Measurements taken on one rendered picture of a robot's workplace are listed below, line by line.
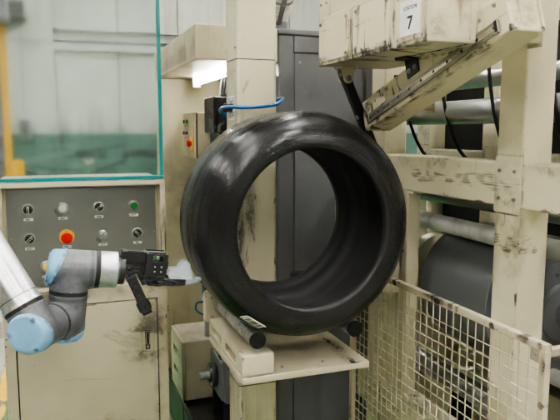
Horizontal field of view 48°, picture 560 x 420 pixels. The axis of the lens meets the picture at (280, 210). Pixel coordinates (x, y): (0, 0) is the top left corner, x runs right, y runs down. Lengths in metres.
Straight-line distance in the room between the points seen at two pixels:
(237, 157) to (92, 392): 1.18
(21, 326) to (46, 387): 0.92
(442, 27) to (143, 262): 0.90
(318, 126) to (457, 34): 0.39
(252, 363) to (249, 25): 0.99
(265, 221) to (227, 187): 0.49
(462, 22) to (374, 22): 0.26
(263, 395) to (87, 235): 0.82
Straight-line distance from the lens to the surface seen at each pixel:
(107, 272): 1.56
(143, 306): 1.62
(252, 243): 1.97
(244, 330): 1.69
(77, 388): 2.37
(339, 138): 1.59
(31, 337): 1.46
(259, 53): 1.96
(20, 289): 1.48
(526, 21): 1.51
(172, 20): 11.17
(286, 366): 1.74
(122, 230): 2.29
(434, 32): 1.49
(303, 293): 1.91
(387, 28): 1.63
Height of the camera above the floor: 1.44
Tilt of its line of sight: 7 degrees down
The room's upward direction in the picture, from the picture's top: straight up
